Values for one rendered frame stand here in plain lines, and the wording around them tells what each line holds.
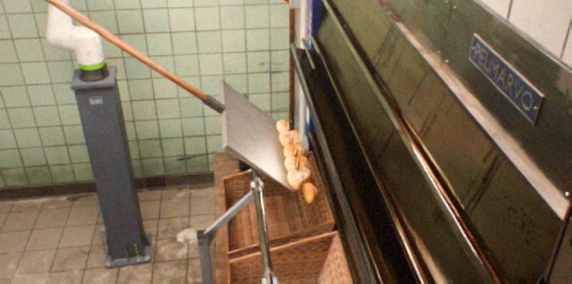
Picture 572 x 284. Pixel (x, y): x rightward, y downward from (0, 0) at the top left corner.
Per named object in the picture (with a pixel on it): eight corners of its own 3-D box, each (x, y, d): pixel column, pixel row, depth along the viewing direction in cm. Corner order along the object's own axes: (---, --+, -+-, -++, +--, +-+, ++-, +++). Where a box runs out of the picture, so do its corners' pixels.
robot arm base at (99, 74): (83, 62, 291) (80, 51, 288) (112, 59, 293) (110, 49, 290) (77, 83, 269) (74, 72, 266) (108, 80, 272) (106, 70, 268)
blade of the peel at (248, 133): (222, 149, 204) (227, 144, 203) (218, 83, 250) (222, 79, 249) (294, 192, 219) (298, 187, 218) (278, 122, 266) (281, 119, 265)
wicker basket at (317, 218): (312, 192, 295) (314, 149, 280) (335, 268, 247) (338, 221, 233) (222, 200, 289) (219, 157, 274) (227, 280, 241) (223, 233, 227)
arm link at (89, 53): (86, 57, 282) (79, 21, 272) (111, 62, 276) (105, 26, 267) (68, 67, 271) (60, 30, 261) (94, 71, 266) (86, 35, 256)
